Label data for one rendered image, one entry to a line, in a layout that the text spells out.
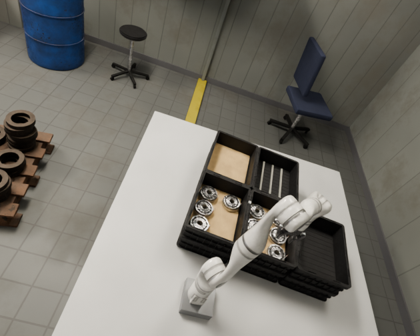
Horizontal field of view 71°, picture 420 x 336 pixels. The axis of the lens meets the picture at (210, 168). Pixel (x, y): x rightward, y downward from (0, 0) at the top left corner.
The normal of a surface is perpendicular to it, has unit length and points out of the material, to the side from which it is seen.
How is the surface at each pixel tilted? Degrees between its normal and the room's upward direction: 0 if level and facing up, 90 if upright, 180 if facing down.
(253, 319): 0
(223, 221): 0
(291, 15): 90
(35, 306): 0
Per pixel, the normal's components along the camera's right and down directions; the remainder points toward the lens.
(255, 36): -0.14, 0.71
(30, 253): 0.29, -0.64
